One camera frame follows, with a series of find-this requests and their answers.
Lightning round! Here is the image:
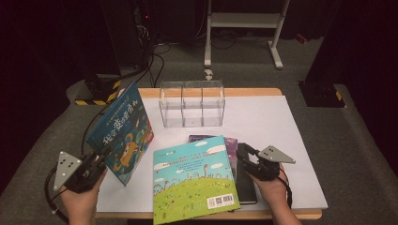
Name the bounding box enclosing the hand-held gripper cable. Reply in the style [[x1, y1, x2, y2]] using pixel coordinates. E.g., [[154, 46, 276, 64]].
[[44, 167, 69, 223], [276, 168, 294, 210]]

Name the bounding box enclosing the left hand-held gripper cable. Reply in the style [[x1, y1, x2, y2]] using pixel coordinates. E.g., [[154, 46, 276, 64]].
[[44, 167, 69, 223]]

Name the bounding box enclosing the dark blue picture book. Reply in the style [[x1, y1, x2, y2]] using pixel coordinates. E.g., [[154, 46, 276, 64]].
[[84, 82, 155, 188]]

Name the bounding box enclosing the light blue green picture book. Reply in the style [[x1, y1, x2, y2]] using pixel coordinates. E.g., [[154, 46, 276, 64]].
[[152, 134, 241, 225]]

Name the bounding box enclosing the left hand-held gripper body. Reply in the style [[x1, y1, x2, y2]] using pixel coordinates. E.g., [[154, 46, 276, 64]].
[[53, 151, 108, 194]]

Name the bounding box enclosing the person's left hand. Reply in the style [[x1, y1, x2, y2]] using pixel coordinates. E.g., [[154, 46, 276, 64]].
[[60, 168, 109, 219]]

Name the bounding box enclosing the person's right hand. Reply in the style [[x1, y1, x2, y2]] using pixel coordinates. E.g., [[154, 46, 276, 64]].
[[248, 163, 290, 214]]

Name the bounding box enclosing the dark computer equipment with cables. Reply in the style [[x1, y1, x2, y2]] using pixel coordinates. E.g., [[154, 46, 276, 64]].
[[132, 0, 158, 69]]

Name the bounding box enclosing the clear acrylic book rack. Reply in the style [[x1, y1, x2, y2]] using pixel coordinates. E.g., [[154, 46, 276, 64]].
[[159, 80, 226, 128]]

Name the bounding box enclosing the white frame desk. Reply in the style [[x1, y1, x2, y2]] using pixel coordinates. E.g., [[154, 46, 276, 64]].
[[204, 0, 290, 70]]

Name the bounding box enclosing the long black floor cable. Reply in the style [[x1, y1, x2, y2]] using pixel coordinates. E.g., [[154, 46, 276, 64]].
[[81, 43, 166, 158]]

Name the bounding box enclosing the purple science fiction magazine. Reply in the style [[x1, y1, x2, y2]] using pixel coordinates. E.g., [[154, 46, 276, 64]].
[[188, 134, 238, 182]]

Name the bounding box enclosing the black cable coil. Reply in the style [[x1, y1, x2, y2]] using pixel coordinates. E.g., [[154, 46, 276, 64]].
[[211, 29, 239, 51]]

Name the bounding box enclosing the right hand-held gripper cable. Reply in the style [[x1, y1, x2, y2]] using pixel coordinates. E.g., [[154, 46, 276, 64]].
[[276, 168, 294, 210]]

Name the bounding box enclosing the black yellow striped stand base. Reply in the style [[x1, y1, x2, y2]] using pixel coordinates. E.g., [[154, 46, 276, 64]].
[[298, 80, 347, 109], [74, 73, 122, 107]]

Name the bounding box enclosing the black notebook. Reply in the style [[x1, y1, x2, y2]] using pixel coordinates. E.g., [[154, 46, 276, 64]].
[[234, 142, 258, 205]]

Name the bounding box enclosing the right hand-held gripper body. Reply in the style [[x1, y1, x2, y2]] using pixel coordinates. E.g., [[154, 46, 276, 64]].
[[245, 144, 297, 182]]

